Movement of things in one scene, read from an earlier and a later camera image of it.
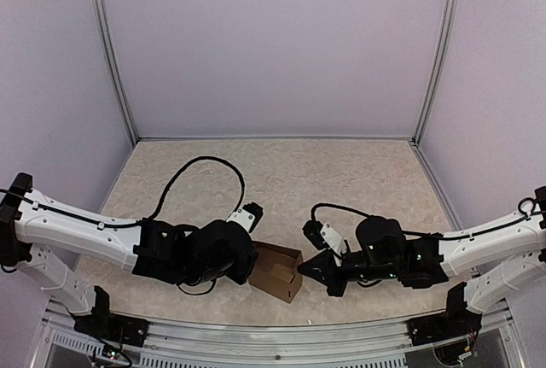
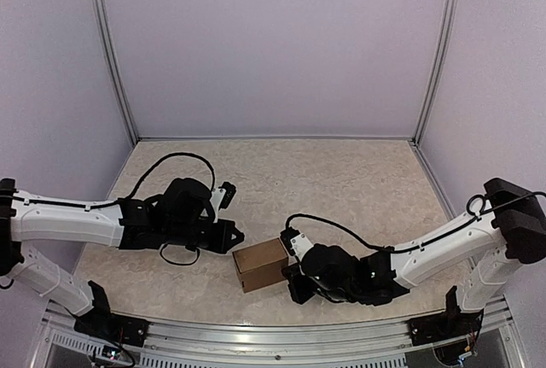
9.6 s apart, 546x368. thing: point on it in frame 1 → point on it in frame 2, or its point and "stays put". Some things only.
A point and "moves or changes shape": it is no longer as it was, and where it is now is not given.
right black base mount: x=456 y=321 stays put
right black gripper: x=324 y=262 → x=299 y=294
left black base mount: x=102 y=323 stays put
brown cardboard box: x=275 y=271 moves or changes shape
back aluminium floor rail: x=275 y=139 stays put
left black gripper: x=241 y=276 → x=221 y=244
